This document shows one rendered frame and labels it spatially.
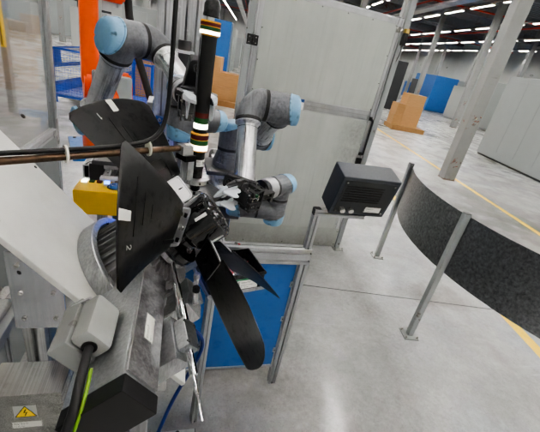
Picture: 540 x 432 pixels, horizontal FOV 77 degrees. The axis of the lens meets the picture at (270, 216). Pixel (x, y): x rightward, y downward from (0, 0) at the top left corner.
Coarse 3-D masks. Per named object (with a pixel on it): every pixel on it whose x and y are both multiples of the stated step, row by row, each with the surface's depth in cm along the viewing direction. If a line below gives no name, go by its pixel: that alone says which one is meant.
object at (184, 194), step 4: (172, 180) 82; (176, 180) 83; (180, 180) 83; (172, 184) 82; (176, 184) 82; (180, 184) 83; (184, 184) 83; (172, 188) 82; (176, 188) 82; (184, 188) 83; (176, 192) 82; (180, 192) 82; (184, 192) 83; (188, 192) 84; (180, 196) 82; (184, 196) 83; (188, 196) 83; (184, 200) 82
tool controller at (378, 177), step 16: (336, 176) 137; (352, 176) 132; (368, 176) 135; (384, 176) 138; (336, 192) 136; (352, 192) 136; (368, 192) 137; (384, 192) 139; (336, 208) 141; (352, 208) 141; (368, 208) 144; (384, 208) 145
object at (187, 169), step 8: (176, 152) 82; (184, 152) 80; (192, 152) 82; (184, 160) 81; (192, 160) 82; (184, 168) 84; (192, 168) 84; (184, 176) 84; (192, 176) 85; (192, 184) 85; (200, 184) 85
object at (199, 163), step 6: (210, 0) 70; (216, 0) 70; (204, 6) 71; (210, 6) 70; (216, 6) 70; (204, 12) 71; (210, 12) 71; (216, 12) 71; (198, 156) 84; (204, 156) 85; (198, 162) 84; (198, 168) 85; (198, 174) 86; (192, 186) 88; (198, 186) 88
